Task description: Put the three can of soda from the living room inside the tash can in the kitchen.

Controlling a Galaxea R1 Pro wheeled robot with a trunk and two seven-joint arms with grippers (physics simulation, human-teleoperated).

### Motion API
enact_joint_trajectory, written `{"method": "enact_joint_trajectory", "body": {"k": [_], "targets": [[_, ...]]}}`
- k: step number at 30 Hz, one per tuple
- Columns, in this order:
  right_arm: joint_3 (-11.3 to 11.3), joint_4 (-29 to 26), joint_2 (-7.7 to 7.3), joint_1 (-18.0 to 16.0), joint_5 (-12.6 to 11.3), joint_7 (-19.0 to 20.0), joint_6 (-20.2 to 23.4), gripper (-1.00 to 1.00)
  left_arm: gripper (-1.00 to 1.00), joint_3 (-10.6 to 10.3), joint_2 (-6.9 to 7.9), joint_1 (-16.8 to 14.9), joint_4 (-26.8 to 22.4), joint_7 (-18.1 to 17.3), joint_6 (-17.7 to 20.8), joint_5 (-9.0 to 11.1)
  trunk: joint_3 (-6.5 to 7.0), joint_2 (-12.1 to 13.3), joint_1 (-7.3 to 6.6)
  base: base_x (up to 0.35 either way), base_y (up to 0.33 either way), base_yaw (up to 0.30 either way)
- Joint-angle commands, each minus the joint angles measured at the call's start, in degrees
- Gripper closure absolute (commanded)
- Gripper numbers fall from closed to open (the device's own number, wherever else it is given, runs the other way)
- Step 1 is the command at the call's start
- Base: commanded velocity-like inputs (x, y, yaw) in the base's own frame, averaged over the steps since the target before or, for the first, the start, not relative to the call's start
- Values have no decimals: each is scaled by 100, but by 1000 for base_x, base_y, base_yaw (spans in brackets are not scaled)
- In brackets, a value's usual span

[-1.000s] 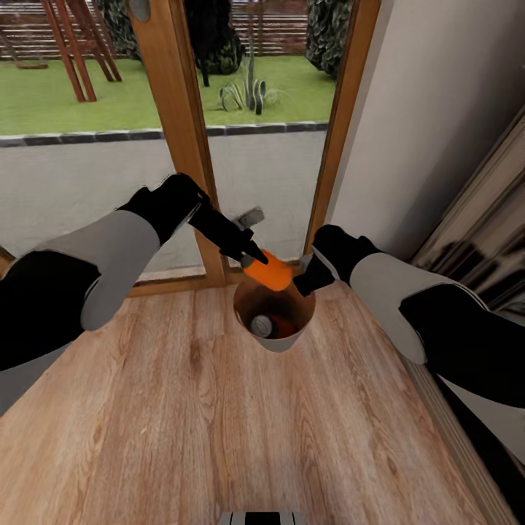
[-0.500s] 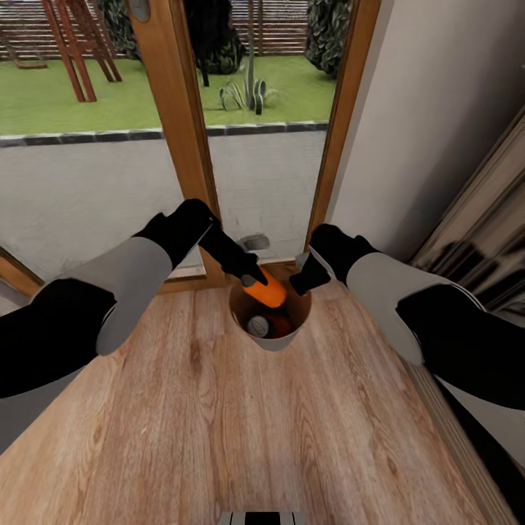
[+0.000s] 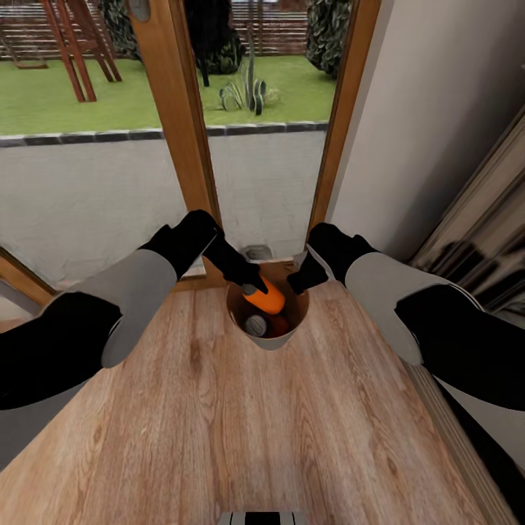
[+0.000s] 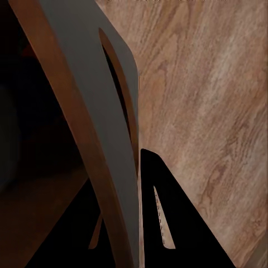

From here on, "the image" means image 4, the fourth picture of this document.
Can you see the trash can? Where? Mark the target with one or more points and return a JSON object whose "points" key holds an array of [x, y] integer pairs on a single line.
{"points": [[78, 49]]}

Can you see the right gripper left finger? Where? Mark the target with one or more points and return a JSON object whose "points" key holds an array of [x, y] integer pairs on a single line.
{"points": [[66, 246]]}

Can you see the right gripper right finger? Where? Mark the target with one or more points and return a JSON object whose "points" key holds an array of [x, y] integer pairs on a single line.
{"points": [[196, 246]]}

